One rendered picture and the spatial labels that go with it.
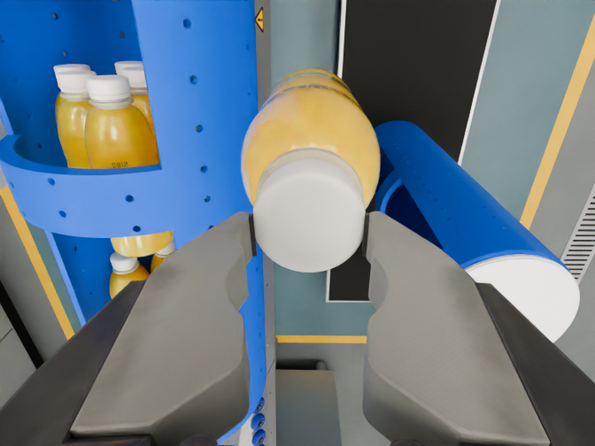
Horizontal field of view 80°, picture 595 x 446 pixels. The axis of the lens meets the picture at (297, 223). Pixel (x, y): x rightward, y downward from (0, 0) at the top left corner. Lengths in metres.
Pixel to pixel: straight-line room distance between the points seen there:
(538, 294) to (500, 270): 0.10
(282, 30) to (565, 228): 1.62
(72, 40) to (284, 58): 1.04
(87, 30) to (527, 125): 1.63
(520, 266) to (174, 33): 0.61
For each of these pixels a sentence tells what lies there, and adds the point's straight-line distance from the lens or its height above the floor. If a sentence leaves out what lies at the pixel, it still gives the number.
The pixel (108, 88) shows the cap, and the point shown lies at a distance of 0.41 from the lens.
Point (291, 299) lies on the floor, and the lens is 2.06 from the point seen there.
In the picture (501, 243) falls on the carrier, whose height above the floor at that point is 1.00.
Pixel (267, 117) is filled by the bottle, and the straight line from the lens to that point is 0.16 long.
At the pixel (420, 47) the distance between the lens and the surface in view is 1.44.
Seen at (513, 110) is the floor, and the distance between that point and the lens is 1.79.
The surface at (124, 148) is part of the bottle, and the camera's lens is 0.40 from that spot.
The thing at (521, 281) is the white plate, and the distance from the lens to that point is 0.74.
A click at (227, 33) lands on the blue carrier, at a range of 0.37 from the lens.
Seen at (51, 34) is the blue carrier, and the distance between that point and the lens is 0.59.
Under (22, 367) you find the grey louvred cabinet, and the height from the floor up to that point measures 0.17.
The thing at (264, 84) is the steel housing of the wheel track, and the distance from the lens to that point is 0.66.
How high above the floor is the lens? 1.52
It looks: 60 degrees down
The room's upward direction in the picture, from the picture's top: 179 degrees counter-clockwise
